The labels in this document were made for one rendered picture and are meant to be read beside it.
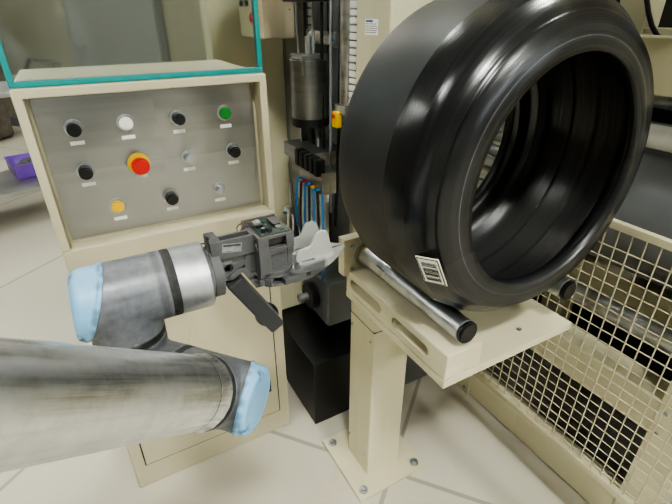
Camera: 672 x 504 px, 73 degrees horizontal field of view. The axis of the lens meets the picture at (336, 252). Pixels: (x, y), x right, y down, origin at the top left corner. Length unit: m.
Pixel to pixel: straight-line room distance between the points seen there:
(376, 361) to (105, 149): 0.90
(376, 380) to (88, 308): 0.98
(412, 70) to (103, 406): 0.57
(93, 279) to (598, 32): 0.75
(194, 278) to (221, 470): 1.26
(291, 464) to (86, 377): 1.43
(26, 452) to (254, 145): 1.06
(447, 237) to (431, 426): 1.29
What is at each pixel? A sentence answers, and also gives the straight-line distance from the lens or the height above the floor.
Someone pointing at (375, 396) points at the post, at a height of 0.37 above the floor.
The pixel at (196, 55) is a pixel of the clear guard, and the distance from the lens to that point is 1.21.
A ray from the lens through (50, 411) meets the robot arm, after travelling 0.35.
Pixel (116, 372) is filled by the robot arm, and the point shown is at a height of 1.16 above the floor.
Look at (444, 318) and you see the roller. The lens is 0.86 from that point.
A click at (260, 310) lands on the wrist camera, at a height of 1.03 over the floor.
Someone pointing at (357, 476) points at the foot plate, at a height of 0.01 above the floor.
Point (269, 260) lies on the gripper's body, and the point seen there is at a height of 1.11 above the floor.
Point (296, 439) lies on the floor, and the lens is 1.83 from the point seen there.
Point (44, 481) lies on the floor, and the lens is 1.98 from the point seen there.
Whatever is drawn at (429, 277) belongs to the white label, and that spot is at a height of 1.04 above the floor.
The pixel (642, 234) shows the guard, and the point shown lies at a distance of 1.15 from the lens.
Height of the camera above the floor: 1.41
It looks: 28 degrees down
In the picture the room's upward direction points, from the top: straight up
